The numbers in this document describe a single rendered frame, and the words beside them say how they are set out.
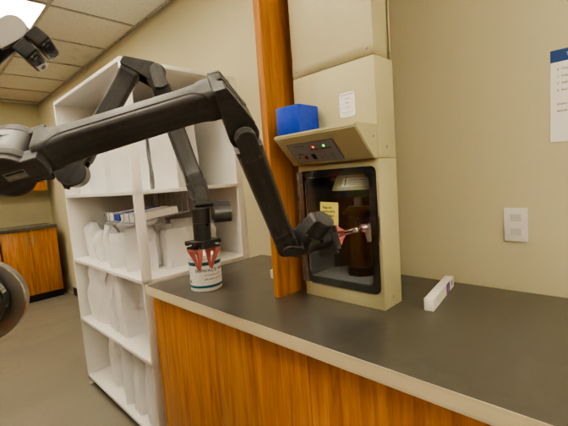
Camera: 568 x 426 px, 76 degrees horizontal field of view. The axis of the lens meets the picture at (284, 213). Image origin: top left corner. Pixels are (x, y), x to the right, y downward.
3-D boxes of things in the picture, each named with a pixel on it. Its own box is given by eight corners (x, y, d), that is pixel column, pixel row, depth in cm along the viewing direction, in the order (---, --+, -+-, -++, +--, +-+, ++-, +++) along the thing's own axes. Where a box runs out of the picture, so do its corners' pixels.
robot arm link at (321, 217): (271, 232, 101) (281, 255, 95) (290, 201, 95) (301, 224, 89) (306, 237, 107) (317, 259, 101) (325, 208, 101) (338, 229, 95)
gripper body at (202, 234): (221, 243, 121) (220, 221, 120) (194, 248, 113) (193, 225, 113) (210, 242, 125) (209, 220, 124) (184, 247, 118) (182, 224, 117)
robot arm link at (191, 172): (144, 78, 118) (144, 65, 107) (162, 74, 119) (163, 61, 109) (192, 204, 122) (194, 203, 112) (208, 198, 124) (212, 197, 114)
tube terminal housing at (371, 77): (345, 276, 153) (334, 89, 146) (420, 289, 130) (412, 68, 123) (306, 293, 135) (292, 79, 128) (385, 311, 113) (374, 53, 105)
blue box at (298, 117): (297, 137, 128) (295, 111, 128) (319, 133, 121) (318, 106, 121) (277, 136, 121) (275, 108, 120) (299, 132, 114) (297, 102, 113)
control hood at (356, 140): (297, 166, 131) (296, 138, 130) (379, 158, 108) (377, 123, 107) (275, 166, 123) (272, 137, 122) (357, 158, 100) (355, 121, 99)
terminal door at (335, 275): (307, 281, 134) (299, 172, 130) (381, 295, 112) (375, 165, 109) (305, 281, 133) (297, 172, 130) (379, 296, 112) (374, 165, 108)
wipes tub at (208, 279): (210, 281, 161) (208, 248, 160) (228, 286, 152) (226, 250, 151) (184, 288, 152) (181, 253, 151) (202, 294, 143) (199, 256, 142)
